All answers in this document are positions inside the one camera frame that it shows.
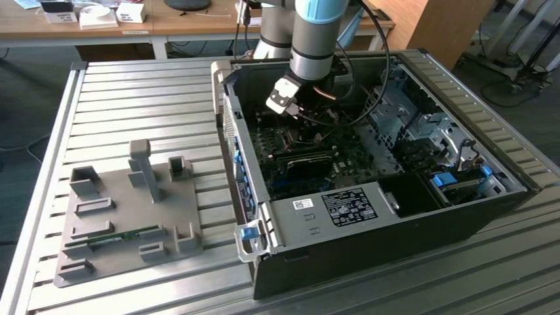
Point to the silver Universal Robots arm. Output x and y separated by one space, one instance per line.
313 39

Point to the CPU socket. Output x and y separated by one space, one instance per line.
294 139

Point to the black RAM slot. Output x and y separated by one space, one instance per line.
306 157
302 152

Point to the silver metal drive cage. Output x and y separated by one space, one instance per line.
385 121

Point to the green motherboard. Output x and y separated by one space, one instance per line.
350 154

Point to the black graphics card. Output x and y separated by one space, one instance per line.
311 168

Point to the pale blue teach pendant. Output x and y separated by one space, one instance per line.
353 26

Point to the blue card retainer bar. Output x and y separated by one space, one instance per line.
238 157

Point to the small square heatsink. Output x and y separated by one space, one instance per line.
346 183

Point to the small cardboard box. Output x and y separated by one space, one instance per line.
254 21

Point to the black plastic shroud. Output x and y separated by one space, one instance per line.
411 193

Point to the wooden cabinet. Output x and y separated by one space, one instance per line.
446 29

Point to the blue disk carrier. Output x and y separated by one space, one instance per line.
445 180

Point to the grey power supply with labels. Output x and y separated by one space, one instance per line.
298 226

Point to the black round monitor base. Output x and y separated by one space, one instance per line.
189 4

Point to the blue case latch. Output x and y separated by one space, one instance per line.
249 233

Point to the small blue clip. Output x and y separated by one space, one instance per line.
487 173

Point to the white printed box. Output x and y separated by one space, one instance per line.
131 14

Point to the black open PC case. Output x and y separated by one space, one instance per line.
394 256

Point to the grey parts rack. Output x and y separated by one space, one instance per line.
123 203

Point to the white box with round top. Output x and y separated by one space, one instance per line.
98 19

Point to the green RAM stick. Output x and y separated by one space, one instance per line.
127 235

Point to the white box with black card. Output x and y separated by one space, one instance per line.
62 18

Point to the pale blue paper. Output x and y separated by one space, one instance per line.
26 3

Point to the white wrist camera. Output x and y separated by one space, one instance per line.
282 95

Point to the wooden desk white frame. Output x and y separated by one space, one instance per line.
175 19

